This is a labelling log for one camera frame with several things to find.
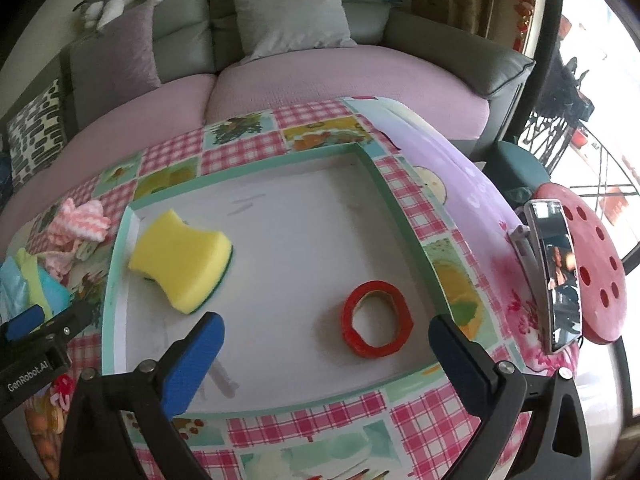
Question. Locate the red tape roll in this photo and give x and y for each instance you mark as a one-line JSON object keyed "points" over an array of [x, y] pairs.
{"points": [[375, 320]]}

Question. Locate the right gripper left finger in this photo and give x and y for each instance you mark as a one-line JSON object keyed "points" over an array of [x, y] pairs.
{"points": [[187, 361]]}

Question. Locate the teal white tray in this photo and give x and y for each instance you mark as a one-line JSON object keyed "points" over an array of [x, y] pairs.
{"points": [[306, 228]]}

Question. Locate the yellow sponge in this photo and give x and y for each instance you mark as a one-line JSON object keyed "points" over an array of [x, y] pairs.
{"points": [[187, 263]]}

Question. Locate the black white patterned cushion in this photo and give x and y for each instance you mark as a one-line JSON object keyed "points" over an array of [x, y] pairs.
{"points": [[36, 135]]}

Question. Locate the red perforated stool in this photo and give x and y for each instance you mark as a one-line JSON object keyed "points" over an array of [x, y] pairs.
{"points": [[600, 271]]}

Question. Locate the teal stool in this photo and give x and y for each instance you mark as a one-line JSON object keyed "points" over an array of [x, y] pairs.
{"points": [[515, 172]]}

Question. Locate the light grey cushion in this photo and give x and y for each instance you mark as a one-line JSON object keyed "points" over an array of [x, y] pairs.
{"points": [[273, 27]]}

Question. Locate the teal wipes pack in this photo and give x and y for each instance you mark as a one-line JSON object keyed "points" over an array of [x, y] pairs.
{"points": [[51, 295]]}

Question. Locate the red pink pipe-cleaner toy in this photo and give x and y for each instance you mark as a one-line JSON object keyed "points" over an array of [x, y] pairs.
{"points": [[61, 392]]}

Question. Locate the grey sofa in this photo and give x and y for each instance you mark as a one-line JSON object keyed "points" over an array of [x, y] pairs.
{"points": [[464, 85]]}

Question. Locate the light green cloth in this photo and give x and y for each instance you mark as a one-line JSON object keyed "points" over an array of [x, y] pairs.
{"points": [[28, 265]]}

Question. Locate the pink white striped towel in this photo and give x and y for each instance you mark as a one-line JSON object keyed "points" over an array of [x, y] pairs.
{"points": [[72, 226]]}

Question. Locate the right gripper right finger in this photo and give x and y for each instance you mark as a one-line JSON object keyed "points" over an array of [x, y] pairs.
{"points": [[486, 388]]}

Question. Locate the blue face mask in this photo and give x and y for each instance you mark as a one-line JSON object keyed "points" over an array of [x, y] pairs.
{"points": [[16, 290]]}

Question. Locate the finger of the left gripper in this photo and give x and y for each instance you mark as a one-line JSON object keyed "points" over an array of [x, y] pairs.
{"points": [[64, 327], [22, 324]]}

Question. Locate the purple cushion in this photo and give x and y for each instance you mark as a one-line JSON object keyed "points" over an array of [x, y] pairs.
{"points": [[114, 65]]}

